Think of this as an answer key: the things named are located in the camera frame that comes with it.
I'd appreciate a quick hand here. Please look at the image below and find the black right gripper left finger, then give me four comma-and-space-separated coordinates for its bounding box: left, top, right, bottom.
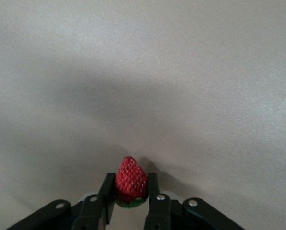
6, 172, 117, 230

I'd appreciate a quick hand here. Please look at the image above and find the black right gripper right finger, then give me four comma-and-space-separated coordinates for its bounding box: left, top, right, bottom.
144, 172, 244, 230

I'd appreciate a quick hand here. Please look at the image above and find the red strawberry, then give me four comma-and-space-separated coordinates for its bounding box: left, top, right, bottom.
114, 156, 149, 208

